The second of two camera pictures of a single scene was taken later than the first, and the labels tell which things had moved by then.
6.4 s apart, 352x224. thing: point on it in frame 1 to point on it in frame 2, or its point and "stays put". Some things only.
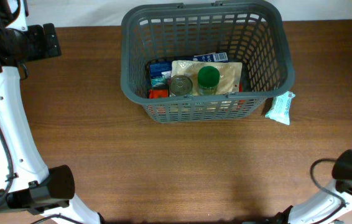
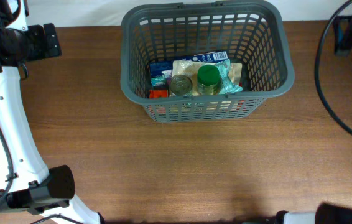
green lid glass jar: x=208 y=78 stays put
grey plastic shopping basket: x=205 y=61 stays put
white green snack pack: x=280 y=109 to x=227 y=86
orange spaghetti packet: x=158 y=93 stays put
